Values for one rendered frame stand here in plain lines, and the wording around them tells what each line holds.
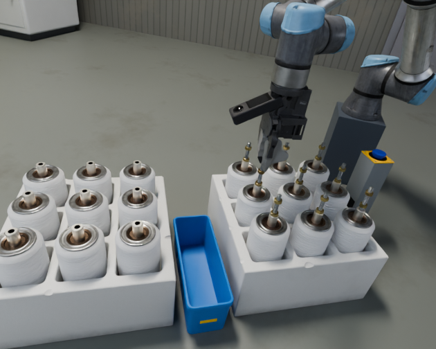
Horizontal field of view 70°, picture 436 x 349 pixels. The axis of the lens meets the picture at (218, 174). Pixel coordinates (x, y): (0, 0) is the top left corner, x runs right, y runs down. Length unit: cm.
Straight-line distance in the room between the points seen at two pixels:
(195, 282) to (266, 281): 23
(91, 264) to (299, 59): 59
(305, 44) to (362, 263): 55
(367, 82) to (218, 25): 237
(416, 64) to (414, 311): 75
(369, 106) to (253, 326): 92
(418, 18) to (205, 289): 96
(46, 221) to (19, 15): 260
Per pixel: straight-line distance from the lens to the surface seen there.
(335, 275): 89
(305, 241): 81
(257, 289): 81
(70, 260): 70
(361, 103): 137
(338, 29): 74
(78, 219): 79
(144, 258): 70
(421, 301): 116
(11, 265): 73
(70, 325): 83
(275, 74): 69
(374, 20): 342
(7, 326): 84
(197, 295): 91
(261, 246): 76
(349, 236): 86
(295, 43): 66
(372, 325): 102
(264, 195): 85
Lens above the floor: 76
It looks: 34 degrees down
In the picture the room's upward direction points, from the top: 8 degrees clockwise
